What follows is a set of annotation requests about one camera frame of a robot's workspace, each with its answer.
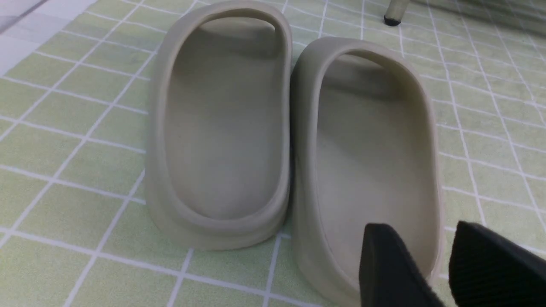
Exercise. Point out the chrome metal shoe rack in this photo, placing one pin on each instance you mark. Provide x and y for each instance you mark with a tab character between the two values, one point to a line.
394	10

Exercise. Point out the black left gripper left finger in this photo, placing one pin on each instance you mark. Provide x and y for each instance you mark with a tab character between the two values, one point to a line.
388	275

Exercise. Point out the tan foam slide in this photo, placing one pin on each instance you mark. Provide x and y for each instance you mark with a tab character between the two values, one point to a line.
217	165
364	151

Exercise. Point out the green checkered floor mat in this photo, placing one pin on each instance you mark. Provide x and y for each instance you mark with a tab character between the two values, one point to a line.
75	231

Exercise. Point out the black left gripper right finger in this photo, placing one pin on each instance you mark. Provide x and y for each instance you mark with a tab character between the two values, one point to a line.
488	270

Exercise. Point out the right tan foam slide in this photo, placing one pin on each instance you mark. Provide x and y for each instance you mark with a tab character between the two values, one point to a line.
364	151

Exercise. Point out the left tan foam slide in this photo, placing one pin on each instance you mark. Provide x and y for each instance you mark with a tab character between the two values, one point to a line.
217	165

